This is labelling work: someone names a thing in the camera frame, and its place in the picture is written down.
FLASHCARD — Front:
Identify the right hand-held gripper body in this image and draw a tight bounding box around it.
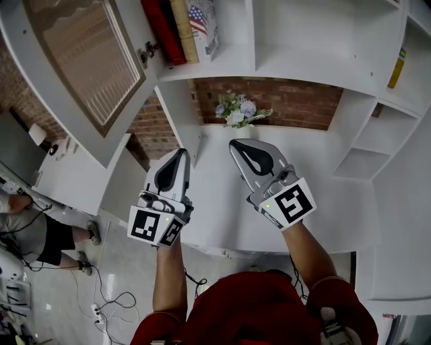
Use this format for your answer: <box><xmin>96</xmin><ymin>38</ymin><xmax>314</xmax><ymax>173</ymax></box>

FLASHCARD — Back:
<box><xmin>247</xmin><ymin>164</ymin><xmax>317</xmax><ymax>232</ymax></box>

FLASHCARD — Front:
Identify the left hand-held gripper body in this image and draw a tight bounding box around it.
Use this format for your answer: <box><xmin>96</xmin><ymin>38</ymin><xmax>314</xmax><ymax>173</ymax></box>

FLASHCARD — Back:
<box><xmin>127</xmin><ymin>190</ymin><xmax>195</xmax><ymax>249</ymax></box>

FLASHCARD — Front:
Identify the glass cabinet door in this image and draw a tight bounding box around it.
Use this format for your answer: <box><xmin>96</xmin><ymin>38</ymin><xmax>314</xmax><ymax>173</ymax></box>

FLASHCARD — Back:
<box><xmin>0</xmin><ymin>0</ymin><xmax>158</xmax><ymax>169</ymax></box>

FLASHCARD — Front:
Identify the person's right forearm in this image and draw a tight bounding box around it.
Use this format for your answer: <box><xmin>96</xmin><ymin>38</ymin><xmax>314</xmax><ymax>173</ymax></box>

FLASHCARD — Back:
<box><xmin>281</xmin><ymin>222</ymin><xmax>337</xmax><ymax>287</ymax></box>

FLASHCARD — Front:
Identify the person's left forearm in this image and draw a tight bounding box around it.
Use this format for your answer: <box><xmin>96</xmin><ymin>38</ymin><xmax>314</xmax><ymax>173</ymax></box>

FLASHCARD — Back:
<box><xmin>152</xmin><ymin>242</ymin><xmax>188</xmax><ymax>316</ymax></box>

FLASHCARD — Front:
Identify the white desk hutch shelving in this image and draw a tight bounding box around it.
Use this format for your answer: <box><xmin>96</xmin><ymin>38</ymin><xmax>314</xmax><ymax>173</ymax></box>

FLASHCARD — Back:
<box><xmin>153</xmin><ymin>0</ymin><xmax>431</xmax><ymax>179</ymax></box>

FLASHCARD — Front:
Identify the white vase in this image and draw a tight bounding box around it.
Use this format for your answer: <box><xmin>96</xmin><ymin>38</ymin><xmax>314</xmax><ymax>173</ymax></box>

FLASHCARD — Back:
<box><xmin>230</xmin><ymin>123</ymin><xmax>256</xmax><ymax>141</ymax></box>

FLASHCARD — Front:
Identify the pale blue flower bouquet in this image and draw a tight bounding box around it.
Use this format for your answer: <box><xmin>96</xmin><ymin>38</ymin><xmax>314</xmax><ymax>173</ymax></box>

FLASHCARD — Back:
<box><xmin>215</xmin><ymin>90</ymin><xmax>273</xmax><ymax>129</ymax></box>

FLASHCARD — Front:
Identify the white power strip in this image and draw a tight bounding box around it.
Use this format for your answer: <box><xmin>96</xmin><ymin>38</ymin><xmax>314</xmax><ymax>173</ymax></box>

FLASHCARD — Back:
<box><xmin>90</xmin><ymin>303</ymin><xmax>106</xmax><ymax>325</ymax></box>

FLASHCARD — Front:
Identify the person's red shirt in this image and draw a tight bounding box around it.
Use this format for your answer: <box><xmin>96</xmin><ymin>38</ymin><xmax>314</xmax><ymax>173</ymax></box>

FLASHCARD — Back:
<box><xmin>130</xmin><ymin>269</ymin><xmax>380</xmax><ymax>345</ymax></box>

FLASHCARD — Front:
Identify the small white table lamp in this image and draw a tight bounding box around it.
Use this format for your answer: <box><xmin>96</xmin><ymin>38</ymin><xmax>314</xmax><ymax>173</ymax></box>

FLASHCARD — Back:
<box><xmin>28</xmin><ymin>123</ymin><xmax>58</xmax><ymax>156</ymax></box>

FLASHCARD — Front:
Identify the tan book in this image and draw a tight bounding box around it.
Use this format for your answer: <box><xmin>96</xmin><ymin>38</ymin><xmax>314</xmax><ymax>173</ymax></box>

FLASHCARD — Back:
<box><xmin>169</xmin><ymin>0</ymin><xmax>200</xmax><ymax>65</ymax></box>

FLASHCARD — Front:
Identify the red book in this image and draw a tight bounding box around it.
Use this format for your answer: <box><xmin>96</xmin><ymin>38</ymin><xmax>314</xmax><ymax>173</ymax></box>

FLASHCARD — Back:
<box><xmin>140</xmin><ymin>0</ymin><xmax>187</xmax><ymax>67</ymax></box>

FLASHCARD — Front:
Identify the white metal rack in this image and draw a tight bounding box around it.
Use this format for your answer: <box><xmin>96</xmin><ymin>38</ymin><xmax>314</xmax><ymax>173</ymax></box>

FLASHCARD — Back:
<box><xmin>0</xmin><ymin>279</ymin><xmax>33</xmax><ymax>345</ymax></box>

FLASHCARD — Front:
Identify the yellow book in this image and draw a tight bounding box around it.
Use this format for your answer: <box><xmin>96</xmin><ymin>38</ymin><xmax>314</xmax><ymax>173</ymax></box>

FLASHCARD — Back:
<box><xmin>387</xmin><ymin>49</ymin><xmax>407</xmax><ymax>90</ymax></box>

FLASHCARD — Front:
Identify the black floor cable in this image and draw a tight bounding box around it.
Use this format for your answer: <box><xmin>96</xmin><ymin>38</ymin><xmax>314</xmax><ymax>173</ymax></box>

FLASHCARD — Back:
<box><xmin>23</xmin><ymin>262</ymin><xmax>141</xmax><ymax>338</ymax></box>

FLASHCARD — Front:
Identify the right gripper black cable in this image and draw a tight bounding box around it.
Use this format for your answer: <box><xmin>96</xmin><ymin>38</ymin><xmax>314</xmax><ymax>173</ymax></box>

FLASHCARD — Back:
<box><xmin>288</xmin><ymin>254</ymin><xmax>309</xmax><ymax>303</ymax></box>

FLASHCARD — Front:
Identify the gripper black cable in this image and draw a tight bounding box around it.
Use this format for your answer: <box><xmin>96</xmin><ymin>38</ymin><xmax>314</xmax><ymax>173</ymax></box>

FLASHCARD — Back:
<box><xmin>184</xmin><ymin>271</ymin><xmax>208</xmax><ymax>299</ymax></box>
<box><xmin>288</xmin><ymin>254</ymin><xmax>309</xmax><ymax>303</ymax></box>

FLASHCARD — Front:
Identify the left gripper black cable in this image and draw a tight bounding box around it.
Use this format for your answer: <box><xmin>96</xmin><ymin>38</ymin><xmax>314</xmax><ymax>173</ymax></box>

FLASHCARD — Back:
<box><xmin>184</xmin><ymin>271</ymin><xmax>208</xmax><ymax>299</ymax></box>

